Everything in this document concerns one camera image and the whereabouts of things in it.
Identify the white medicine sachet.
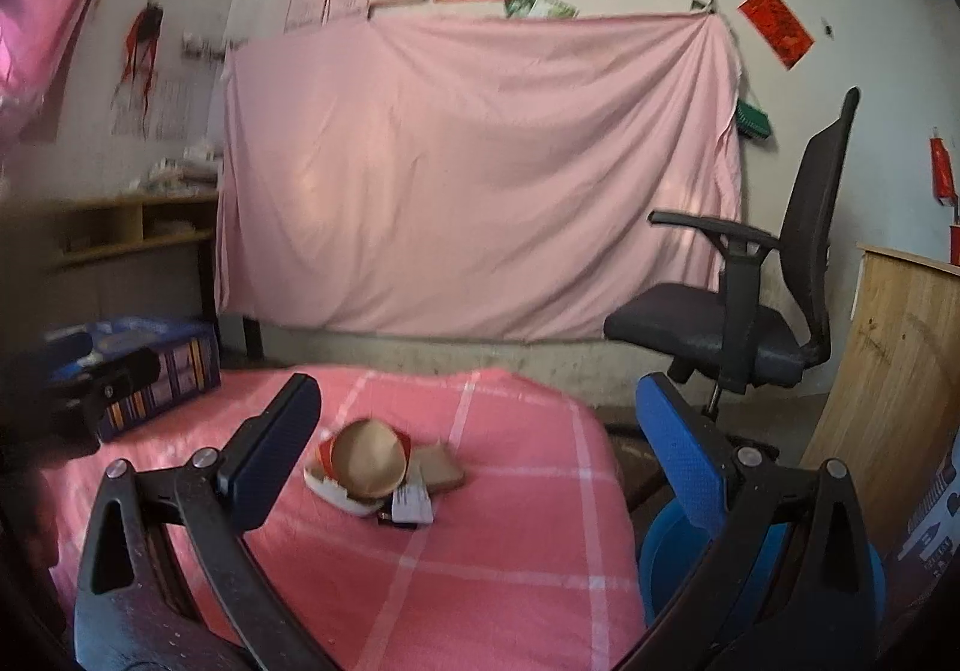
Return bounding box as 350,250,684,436
391,474,434,526

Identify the wooden shelf unit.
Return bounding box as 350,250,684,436
46,193,218,271

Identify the white plastic tray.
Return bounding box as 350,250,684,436
302,463,386,518

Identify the brown paper piece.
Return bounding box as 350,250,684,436
410,442,467,495

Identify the blue cardboard box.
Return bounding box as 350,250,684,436
46,317,221,442

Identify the blue dotted curtain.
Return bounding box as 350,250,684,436
884,435,960,635

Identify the green hanging pouch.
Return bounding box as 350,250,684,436
734,99,773,141

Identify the pink hanging sheet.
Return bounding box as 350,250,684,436
215,14,742,343

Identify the red hanging ornament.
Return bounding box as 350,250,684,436
929,131,958,206

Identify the red diamond wall paper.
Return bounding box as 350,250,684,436
739,0,814,70

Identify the black office chair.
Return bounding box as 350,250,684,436
604,88,861,421

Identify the blue plastic bucket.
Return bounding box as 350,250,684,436
638,487,885,664

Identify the wooden cabinet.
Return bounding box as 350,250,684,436
802,245,960,552

